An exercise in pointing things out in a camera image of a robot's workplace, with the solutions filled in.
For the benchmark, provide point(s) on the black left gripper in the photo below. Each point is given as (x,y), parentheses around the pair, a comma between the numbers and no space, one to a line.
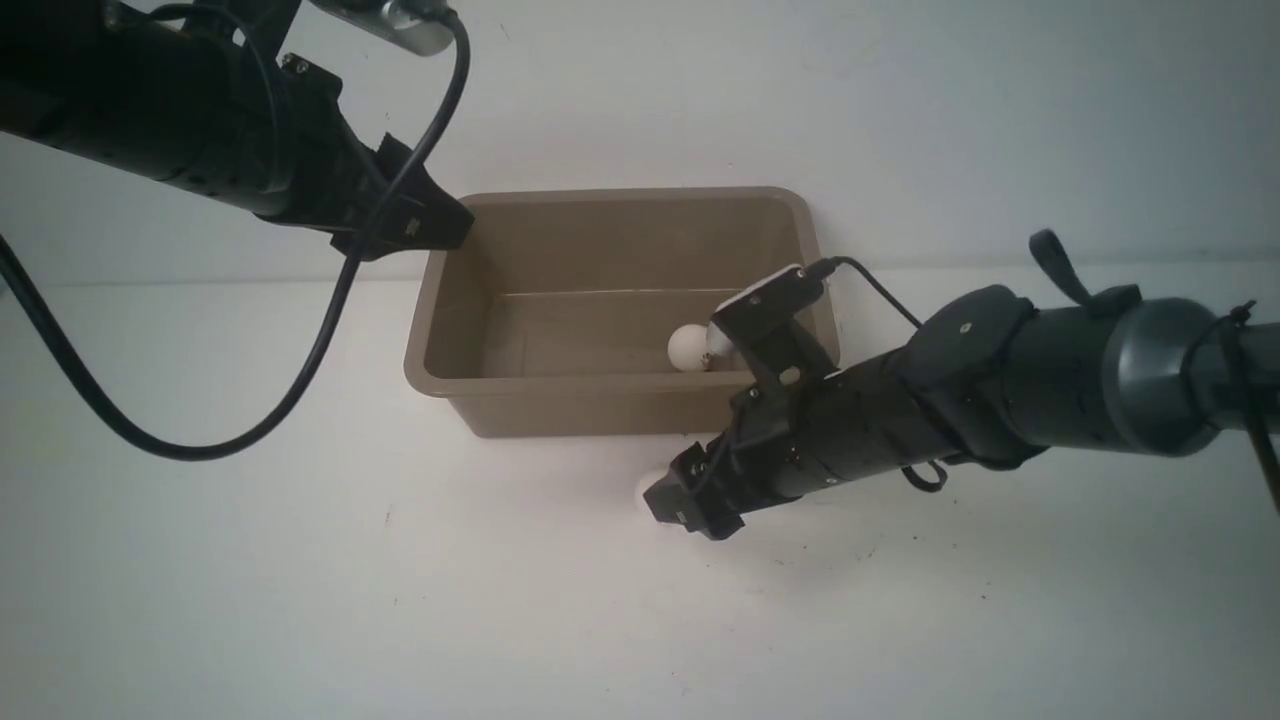
(307,169)

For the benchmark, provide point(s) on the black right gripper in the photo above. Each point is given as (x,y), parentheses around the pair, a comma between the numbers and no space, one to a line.
(769,455)

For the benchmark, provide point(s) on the white ping-pong ball with logo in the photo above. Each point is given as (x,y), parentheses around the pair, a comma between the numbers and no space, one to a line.
(653,496)

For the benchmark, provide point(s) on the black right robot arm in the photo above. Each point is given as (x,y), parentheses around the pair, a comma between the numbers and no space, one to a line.
(989,380)

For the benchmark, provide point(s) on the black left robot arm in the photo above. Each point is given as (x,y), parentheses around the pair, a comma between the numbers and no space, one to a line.
(200,96)

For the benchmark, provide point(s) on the tan plastic bin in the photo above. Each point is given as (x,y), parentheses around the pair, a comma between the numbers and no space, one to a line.
(554,316)

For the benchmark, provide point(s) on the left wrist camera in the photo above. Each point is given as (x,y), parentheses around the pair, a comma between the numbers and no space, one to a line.
(418,27)

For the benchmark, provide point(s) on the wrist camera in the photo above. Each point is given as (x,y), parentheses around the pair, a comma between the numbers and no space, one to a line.
(418,27)
(759,325)

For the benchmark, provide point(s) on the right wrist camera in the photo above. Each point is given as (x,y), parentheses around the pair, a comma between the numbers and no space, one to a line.
(759,325)

